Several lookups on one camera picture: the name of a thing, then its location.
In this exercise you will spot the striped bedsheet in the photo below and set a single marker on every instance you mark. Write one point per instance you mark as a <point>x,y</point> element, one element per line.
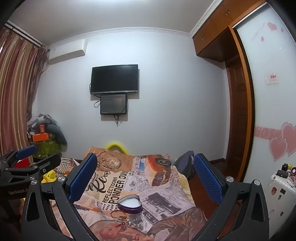
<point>68,165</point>

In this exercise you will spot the black wall television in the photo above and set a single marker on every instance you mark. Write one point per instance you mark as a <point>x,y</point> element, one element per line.
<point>114,78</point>

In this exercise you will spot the printed blanket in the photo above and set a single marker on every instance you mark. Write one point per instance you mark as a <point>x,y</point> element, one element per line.
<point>129,176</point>

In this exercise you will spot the yellow cloth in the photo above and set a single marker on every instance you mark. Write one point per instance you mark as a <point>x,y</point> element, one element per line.
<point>48,177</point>

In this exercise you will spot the yellow plastic frame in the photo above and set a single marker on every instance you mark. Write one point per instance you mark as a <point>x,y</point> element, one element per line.
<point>115,144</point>

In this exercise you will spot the small black gadget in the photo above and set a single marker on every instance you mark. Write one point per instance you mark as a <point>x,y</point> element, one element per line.
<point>281,173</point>

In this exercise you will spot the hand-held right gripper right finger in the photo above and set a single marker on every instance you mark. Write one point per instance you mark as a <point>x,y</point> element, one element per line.
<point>205,178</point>

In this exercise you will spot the white card with red print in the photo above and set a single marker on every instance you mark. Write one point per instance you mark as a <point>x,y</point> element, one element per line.
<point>272,78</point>

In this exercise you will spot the white heart-patterned wardrobe door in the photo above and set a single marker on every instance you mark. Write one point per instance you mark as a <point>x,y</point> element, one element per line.
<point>266,111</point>

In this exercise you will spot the wooden overhead cabinet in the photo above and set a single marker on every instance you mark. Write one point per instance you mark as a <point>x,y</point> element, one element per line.
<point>212,39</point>

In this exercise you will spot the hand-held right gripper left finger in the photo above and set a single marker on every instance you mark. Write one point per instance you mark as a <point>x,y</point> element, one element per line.
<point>83,177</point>

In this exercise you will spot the yellow and black toy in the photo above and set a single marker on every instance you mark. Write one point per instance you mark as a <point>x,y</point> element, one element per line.
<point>288,166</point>

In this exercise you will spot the orange box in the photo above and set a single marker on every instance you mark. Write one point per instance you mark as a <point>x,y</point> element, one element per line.
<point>40,137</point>

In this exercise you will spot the small black wall monitor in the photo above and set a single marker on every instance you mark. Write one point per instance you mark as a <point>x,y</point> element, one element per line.
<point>113,104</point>

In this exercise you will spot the dark backpack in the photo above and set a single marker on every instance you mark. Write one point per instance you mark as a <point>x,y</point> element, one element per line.
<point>185,162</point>

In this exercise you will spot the green basket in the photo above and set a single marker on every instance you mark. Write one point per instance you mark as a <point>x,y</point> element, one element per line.
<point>49,146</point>

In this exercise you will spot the pile of clothes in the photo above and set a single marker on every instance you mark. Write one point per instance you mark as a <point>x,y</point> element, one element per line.
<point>49,121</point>

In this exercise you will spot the striped curtain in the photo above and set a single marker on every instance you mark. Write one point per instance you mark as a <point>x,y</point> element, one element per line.
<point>16,81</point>

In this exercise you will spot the heart-shaped tin box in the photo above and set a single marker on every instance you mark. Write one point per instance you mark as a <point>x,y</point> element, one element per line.
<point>129,203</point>

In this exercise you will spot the white air conditioner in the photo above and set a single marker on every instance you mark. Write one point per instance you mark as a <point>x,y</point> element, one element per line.
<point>67,52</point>

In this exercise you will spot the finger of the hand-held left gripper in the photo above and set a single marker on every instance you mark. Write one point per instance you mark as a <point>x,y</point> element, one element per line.
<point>26,151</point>
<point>49,162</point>

